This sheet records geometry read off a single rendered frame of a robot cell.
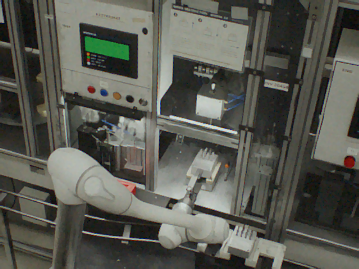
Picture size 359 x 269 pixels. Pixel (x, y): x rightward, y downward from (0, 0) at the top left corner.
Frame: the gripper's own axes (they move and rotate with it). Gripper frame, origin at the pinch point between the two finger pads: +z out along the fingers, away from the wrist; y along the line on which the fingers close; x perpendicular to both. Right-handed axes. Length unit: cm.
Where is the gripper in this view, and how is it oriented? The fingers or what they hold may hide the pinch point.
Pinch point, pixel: (198, 180)
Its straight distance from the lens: 267.5
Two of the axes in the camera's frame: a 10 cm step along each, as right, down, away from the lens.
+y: 0.4, -7.9, -6.1
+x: -9.4, -2.4, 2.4
